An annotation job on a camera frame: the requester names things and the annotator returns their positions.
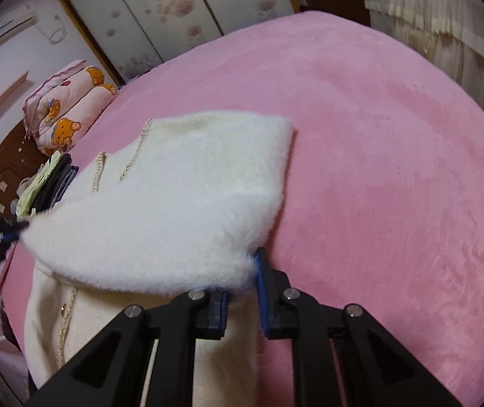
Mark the black folded garment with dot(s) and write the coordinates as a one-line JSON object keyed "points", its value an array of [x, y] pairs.
{"points": [[44, 199]]}

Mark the floral wardrobe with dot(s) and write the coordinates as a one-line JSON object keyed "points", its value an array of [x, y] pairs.
{"points": [[131, 37]]}

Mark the white fuzzy cardigan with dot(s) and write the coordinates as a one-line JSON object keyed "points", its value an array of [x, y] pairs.
{"points": [[183, 207]]}

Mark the wooden headboard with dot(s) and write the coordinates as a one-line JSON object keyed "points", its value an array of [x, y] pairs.
{"points": [[19, 158]]}

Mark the blue grey folded garment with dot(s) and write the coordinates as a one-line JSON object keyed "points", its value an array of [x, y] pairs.
{"points": [[64, 184]]}

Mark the pink bear print quilt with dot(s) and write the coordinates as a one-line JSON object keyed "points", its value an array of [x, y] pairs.
{"points": [[60, 111]]}

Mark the white air conditioner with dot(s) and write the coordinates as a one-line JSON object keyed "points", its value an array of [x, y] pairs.
{"points": [[16, 20]]}

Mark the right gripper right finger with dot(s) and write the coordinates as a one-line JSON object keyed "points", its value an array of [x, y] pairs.
{"points": [[274, 314]]}

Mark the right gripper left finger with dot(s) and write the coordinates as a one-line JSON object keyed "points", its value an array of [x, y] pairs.
{"points": [[212, 315]]}

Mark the wooden wall shelf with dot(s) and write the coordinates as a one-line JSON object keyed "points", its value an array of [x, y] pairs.
{"points": [[12, 87]]}

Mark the green folded garment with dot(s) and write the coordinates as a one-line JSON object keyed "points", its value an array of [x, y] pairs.
{"points": [[31, 187]]}

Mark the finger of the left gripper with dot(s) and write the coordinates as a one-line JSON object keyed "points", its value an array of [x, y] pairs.
{"points": [[12, 231]]}

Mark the lace covered furniture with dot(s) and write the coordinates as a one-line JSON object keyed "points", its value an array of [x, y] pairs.
{"points": [[448, 33]]}

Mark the pink plush bed cover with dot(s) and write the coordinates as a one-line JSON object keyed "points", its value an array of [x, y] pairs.
{"points": [[383, 195]]}

